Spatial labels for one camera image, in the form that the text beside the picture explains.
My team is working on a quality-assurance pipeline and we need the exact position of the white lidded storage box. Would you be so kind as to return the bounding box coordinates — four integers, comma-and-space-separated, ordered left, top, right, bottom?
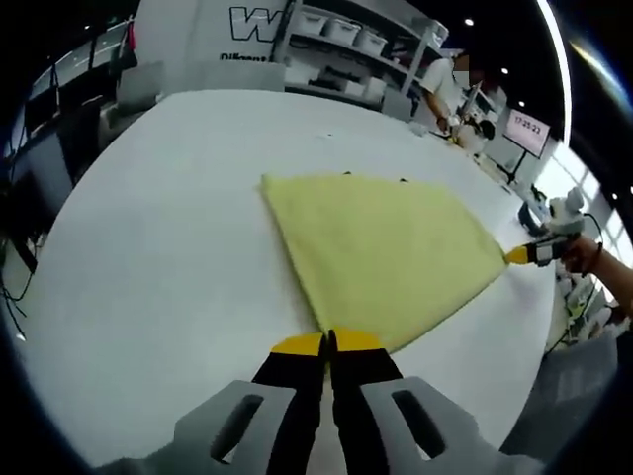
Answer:
325, 18, 363, 47
301, 10, 328, 37
357, 28, 391, 57

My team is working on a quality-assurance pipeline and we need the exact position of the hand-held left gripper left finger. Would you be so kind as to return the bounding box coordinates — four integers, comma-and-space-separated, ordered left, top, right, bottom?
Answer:
172, 332, 328, 475

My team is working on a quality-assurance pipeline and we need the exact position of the grey bench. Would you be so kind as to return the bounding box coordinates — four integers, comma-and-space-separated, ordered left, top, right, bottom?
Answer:
217, 62, 287, 94

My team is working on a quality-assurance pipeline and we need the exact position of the person's right hand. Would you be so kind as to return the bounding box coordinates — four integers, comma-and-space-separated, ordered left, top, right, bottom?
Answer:
560, 236, 596, 275

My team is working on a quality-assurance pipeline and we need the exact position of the pink screen monitor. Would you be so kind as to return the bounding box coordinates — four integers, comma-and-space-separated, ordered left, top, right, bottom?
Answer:
502, 107, 552, 160

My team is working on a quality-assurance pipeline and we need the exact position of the grey mesh chair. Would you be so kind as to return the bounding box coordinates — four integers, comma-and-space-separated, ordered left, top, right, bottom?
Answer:
507, 333, 622, 449

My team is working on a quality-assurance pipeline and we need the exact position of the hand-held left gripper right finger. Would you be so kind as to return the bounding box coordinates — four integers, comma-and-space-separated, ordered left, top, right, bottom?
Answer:
328, 327, 484, 475

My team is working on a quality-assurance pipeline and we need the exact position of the yellow blue grey garment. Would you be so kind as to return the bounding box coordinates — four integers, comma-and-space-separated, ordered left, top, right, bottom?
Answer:
259, 171, 511, 355

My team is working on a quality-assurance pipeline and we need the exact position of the dark grey curved object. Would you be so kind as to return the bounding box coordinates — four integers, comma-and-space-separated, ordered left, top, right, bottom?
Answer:
517, 197, 546, 233

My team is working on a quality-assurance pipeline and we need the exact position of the hanging dark bag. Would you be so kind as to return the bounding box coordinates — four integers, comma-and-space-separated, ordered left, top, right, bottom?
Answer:
110, 21, 140, 71

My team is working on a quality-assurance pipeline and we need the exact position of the grey shelving unit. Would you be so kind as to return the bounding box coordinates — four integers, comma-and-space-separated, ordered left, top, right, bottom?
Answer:
283, 0, 450, 119

